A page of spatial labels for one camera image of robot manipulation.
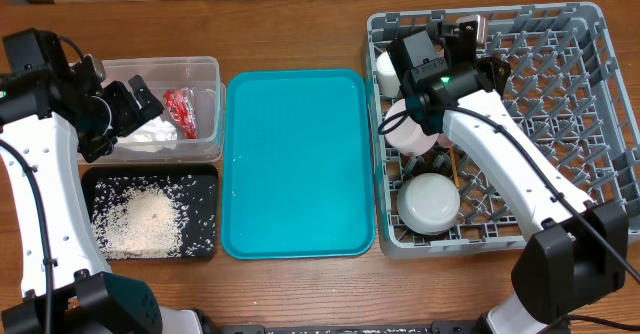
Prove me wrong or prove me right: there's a pale green cup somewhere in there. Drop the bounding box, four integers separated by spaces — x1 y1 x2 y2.
376 52 400 98

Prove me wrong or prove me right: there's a pink round plate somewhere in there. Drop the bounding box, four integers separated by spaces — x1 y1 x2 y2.
456 14 488 45

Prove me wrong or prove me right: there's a clear plastic waste bin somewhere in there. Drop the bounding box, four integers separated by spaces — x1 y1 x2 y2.
95 56 226 165

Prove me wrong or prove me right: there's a grey bowl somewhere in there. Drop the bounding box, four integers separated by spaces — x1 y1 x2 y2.
396 173 460 235

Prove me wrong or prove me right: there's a white napkin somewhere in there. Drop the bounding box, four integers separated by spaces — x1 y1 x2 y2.
116 117 177 153

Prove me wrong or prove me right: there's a wooden chopstick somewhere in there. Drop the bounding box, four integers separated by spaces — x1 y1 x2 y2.
449 146 460 189

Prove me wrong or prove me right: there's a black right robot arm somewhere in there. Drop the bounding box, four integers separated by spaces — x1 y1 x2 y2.
378 20 638 333

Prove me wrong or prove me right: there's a red snack wrapper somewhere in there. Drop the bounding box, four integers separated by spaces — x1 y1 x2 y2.
163 87 198 139

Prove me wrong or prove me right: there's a grey plastic dish rack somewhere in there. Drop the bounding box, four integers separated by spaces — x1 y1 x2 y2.
364 2 639 259

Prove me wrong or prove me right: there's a white rice heap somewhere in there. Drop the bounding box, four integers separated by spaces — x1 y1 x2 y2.
89 173 217 259

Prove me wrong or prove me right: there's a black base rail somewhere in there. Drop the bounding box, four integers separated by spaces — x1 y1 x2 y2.
218 320 475 334

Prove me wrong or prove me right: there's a teal plastic serving tray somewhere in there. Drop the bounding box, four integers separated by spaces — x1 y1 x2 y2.
220 69 375 260

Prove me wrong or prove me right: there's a small pink saucer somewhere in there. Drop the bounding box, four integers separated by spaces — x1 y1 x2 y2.
384 116 439 156

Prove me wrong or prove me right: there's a black flat tray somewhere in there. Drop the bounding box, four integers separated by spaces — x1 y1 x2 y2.
79 163 220 263

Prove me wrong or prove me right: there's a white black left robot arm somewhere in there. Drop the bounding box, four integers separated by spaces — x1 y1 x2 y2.
1 29 215 333

